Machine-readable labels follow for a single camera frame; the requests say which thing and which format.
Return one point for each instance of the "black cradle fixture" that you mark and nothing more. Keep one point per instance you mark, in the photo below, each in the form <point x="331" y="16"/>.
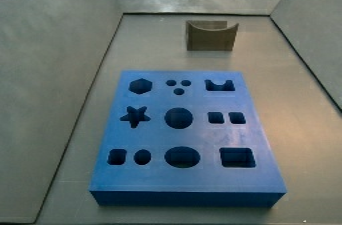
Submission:
<point x="209" y="35"/>

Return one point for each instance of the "blue foam shape-sorter block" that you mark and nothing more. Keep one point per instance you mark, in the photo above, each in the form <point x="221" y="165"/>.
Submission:
<point x="184" y="144"/>

